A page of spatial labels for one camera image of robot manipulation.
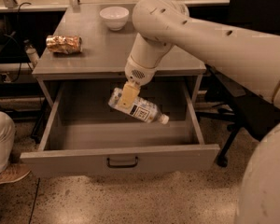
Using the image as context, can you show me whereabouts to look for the black drawer handle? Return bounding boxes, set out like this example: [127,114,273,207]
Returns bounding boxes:
[106,157,139,169]

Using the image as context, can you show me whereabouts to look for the person leg beige trousers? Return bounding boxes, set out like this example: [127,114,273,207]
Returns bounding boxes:
[0,111,15,174]

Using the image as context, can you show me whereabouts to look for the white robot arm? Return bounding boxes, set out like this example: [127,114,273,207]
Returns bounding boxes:
[120,0,280,224]

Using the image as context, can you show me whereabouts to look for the white ceramic bowl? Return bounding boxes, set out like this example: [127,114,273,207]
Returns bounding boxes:
[100,7,130,31]

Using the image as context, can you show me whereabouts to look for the open grey top drawer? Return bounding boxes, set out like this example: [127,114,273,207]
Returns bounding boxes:
[21,77,219,176]

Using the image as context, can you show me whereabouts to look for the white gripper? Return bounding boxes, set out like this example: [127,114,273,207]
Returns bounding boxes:
[119,56,157,108]

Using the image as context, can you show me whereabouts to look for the grey metal cabinet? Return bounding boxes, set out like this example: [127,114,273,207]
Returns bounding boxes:
[32,2,207,110]

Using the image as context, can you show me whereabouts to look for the small bottle beside cabinet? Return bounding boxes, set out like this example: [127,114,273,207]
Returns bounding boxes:
[24,39,39,67]

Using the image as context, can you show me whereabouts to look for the black office chair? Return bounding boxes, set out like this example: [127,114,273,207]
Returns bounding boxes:
[197,0,280,167]

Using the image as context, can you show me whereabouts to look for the clear blue plastic bottle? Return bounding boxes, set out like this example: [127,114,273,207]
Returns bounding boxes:
[108,88,169,124]

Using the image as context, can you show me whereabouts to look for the tan shoe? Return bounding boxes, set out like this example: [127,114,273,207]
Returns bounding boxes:
[0,163,30,185]

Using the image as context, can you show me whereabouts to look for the black floor cable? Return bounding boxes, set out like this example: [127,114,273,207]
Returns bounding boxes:
[27,177,41,224]

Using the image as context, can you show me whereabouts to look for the crumpled gold chip bag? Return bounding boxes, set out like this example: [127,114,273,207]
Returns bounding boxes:
[46,35,82,54]

